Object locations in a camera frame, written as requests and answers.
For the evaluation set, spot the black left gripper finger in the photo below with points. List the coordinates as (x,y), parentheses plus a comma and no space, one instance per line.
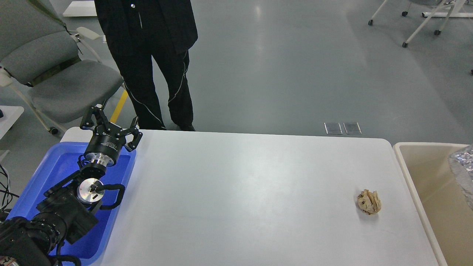
(94,117)
(134,131)

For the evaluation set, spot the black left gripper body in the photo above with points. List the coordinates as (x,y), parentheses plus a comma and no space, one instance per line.
(104,147)

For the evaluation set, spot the aluminium foil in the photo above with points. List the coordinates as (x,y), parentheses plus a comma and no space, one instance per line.
(461,164)

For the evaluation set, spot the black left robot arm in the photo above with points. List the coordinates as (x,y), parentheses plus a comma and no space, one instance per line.
(68,211)

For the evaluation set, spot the blue plastic tray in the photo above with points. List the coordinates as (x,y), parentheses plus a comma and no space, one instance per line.
(59,162)

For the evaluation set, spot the grey office chair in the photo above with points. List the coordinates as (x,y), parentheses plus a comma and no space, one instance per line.
(64,74)

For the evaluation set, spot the white side table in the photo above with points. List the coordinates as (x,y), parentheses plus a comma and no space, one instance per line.
(10,115)

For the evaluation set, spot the person in black clothes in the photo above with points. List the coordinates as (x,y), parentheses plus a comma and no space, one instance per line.
(140,32)

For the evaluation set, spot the left metal floor plate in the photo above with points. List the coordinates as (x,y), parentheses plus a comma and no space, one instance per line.
(333,128)

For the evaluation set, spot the metal floor plate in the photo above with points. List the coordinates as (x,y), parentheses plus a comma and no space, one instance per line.
(333,128)
(352,128)

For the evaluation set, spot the right metal floor plate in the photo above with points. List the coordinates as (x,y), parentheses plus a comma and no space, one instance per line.
(352,128)

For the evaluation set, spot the crumpled brown paper ball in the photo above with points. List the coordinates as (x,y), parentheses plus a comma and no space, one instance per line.
(369,202)

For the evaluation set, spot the beige plastic bin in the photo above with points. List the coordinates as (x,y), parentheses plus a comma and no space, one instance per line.
(445,215)

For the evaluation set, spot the white rolling stand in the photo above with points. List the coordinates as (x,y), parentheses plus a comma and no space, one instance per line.
(406,22)

